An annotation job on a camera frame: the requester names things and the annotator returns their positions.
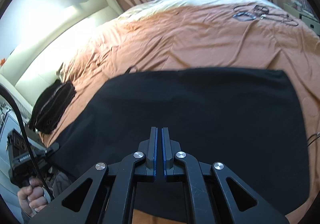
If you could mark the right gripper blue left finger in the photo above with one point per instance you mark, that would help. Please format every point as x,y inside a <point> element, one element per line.
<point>151,156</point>

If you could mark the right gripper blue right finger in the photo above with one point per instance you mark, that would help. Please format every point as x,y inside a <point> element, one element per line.
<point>167,153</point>

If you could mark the black pants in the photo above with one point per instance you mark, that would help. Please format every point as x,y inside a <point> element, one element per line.
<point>248,119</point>

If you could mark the person left hand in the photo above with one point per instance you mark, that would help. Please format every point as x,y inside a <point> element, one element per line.
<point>31,198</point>

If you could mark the stack of folded black clothes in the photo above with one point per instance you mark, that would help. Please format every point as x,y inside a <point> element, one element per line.
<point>50,106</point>

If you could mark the cream padded headboard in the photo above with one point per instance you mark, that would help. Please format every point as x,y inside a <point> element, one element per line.
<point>34,64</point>

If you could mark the orange fleece blanket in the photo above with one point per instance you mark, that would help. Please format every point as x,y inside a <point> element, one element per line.
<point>188,37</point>

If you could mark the cream bed sheet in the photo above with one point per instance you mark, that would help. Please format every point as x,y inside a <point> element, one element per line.
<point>157,6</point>

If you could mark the white bedside drawer cabinet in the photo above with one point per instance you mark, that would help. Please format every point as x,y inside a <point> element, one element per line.
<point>295,8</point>

